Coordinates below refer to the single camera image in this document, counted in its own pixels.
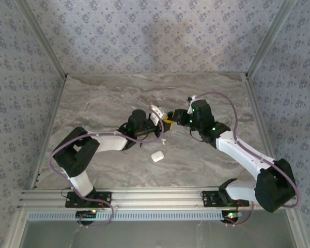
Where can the aluminium frame post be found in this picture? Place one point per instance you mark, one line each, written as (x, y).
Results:
(268, 38)
(16, 232)
(43, 38)
(297, 232)

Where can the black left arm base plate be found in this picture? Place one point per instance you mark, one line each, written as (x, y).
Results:
(103, 197)

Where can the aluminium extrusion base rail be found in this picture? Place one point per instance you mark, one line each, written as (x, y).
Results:
(155, 196)

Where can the white earbud charging case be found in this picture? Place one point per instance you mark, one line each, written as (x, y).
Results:
(157, 156)

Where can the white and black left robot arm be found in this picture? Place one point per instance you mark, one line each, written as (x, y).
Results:
(111, 142)

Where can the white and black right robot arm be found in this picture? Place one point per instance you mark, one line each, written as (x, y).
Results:
(237, 152)

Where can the aluminium table side rail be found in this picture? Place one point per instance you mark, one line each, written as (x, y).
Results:
(54, 116)
(262, 129)

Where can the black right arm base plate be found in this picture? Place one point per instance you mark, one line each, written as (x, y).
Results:
(209, 199)

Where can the black control board green light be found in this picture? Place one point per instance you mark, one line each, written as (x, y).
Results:
(86, 215)
(231, 215)

